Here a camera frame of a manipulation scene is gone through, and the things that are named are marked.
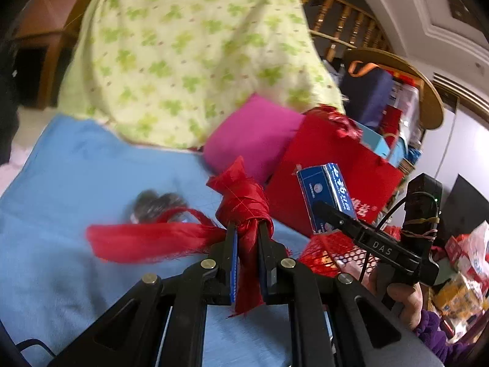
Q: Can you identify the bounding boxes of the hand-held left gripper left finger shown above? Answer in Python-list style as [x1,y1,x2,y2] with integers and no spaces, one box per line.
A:
[50,224,239,367]

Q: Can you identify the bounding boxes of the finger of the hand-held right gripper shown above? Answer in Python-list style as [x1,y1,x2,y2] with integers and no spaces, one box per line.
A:
[311,201,379,245]

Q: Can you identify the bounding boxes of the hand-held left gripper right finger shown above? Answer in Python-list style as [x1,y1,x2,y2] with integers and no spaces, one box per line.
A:
[258,222,444,367]

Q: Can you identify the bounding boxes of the blue and white carton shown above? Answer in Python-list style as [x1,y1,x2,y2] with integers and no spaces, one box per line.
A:
[296,162,360,235]

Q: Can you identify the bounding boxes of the red mesh plastic basket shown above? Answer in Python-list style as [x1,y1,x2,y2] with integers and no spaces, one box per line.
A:
[298,225,402,280]

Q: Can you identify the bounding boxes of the red ribbon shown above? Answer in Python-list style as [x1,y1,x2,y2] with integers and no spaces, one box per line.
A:
[86,156,295,318]

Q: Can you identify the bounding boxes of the black plastic bag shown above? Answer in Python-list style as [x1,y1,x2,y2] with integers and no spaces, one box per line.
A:
[128,189,189,224]

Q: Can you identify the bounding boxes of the person's right forearm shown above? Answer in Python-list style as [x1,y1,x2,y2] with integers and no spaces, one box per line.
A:
[414,310,482,367]

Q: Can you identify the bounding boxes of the person's right hand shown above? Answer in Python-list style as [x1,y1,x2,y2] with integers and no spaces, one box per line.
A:
[386,281,424,331]

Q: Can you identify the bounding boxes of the black flat screen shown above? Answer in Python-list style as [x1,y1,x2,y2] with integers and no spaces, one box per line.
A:
[439,174,489,238]

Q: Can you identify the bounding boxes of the white plastic bag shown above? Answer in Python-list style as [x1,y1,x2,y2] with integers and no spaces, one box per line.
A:
[456,220,489,276]

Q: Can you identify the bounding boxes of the red paper bag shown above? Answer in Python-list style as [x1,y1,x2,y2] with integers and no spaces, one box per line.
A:
[265,113,406,238]

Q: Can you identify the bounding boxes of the light blue cardboard box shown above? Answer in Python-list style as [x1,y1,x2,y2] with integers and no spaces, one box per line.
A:
[355,120,390,157]

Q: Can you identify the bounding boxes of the red plastic bag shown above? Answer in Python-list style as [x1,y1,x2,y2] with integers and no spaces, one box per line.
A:
[306,105,363,142]

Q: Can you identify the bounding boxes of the pink pillow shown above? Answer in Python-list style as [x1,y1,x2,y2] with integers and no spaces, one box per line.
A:
[202,94,306,186]

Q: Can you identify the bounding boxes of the light blue blanket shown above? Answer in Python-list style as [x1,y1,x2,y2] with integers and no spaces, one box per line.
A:
[0,117,314,367]

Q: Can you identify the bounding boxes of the wooden stair railing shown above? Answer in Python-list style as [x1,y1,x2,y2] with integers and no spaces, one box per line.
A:
[298,0,390,62]

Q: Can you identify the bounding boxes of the green clover print quilt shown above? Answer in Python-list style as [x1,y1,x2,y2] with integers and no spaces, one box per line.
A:
[57,0,346,151]

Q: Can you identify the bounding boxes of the black fuzzy cloth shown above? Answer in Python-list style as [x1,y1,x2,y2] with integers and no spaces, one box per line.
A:
[0,57,21,165]

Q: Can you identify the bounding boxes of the wooden pillar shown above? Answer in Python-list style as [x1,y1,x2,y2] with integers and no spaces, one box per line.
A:
[15,0,100,108]

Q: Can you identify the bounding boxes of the black cable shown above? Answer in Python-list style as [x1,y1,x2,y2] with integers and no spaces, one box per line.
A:
[363,191,436,276]
[17,338,58,360]

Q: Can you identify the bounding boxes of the navy bag with orange handle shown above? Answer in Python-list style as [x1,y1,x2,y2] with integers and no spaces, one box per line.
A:
[338,61,394,127]

